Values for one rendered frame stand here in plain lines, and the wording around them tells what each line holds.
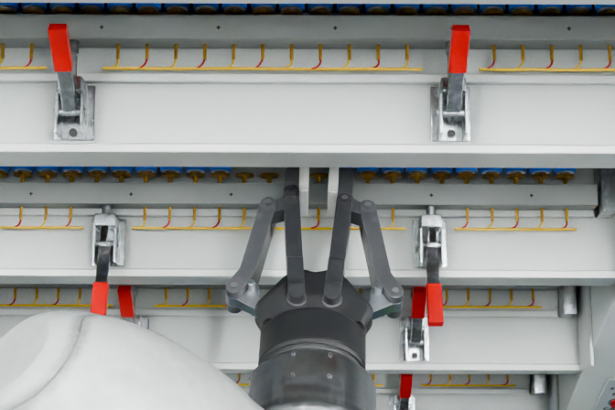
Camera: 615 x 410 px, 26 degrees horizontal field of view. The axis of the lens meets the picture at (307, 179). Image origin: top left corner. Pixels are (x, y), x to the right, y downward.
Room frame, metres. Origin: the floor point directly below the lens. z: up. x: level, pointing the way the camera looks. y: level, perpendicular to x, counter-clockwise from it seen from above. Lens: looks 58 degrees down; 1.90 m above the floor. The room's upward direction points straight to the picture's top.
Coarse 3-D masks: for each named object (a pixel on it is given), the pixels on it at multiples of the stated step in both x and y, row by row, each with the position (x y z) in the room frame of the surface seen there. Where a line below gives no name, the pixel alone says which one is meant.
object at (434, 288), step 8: (432, 248) 0.52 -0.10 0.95; (432, 256) 0.52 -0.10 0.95; (432, 264) 0.51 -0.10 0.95; (432, 272) 0.50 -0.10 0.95; (432, 280) 0.49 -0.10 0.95; (432, 288) 0.48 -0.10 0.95; (440, 288) 0.48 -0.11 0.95; (432, 296) 0.48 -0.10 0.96; (440, 296) 0.48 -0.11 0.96; (432, 304) 0.47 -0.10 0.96; (440, 304) 0.47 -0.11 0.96; (432, 312) 0.46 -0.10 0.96; (440, 312) 0.46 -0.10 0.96; (432, 320) 0.46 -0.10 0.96; (440, 320) 0.46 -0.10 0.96
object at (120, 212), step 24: (72, 216) 0.56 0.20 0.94; (120, 216) 0.56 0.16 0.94; (192, 216) 0.56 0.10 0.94; (216, 216) 0.56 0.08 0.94; (240, 216) 0.56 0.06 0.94; (312, 216) 0.56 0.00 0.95; (384, 216) 0.56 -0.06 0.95; (408, 216) 0.56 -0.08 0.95; (456, 216) 0.56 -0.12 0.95; (480, 216) 0.56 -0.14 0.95; (504, 216) 0.56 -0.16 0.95; (528, 216) 0.56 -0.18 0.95; (552, 216) 0.56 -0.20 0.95; (576, 216) 0.56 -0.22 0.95
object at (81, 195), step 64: (0, 192) 0.57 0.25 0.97; (64, 192) 0.57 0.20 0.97; (128, 192) 0.57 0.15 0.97; (192, 192) 0.57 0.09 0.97; (256, 192) 0.57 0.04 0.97; (320, 192) 0.57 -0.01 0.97; (384, 192) 0.57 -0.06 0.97; (448, 192) 0.57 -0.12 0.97; (512, 192) 0.57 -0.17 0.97; (576, 192) 0.57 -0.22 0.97
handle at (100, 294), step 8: (104, 248) 0.52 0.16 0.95; (104, 256) 0.52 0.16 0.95; (104, 264) 0.51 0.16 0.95; (96, 272) 0.50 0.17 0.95; (104, 272) 0.50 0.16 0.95; (96, 280) 0.49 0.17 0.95; (104, 280) 0.49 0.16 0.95; (96, 288) 0.48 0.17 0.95; (104, 288) 0.48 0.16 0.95; (96, 296) 0.48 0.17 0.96; (104, 296) 0.48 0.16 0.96; (96, 304) 0.47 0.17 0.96; (104, 304) 0.47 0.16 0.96; (96, 312) 0.46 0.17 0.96; (104, 312) 0.46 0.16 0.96
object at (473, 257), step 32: (608, 192) 0.56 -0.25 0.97; (0, 224) 0.55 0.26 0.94; (32, 224) 0.55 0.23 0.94; (64, 224) 0.55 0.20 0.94; (128, 224) 0.55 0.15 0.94; (160, 224) 0.55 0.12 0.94; (224, 224) 0.55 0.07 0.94; (320, 224) 0.55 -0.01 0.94; (352, 224) 0.55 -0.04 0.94; (384, 224) 0.55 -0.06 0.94; (448, 224) 0.55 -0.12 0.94; (480, 224) 0.55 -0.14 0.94; (512, 224) 0.55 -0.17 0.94; (544, 224) 0.55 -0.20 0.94; (576, 224) 0.55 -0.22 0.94; (608, 224) 0.55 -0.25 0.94; (0, 256) 0.53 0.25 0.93; (32, 256) 0.53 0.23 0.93; (64, 256) 0.53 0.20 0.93; (128, 256) 0.53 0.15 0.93; (160, 256) 0.53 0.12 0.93; (192, 256) 0.53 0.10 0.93; (224, 256) 0.53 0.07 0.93; (320, 256) 0.53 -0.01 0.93; (352, 256) 0.53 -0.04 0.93; (448, 256) 0.53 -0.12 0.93; (480, 256) 0.53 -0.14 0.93; (512, 256) 0.53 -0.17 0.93; (544, 256) 0.53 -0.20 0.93; (576, 256) 0.53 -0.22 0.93; (608, 256) 0.53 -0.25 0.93
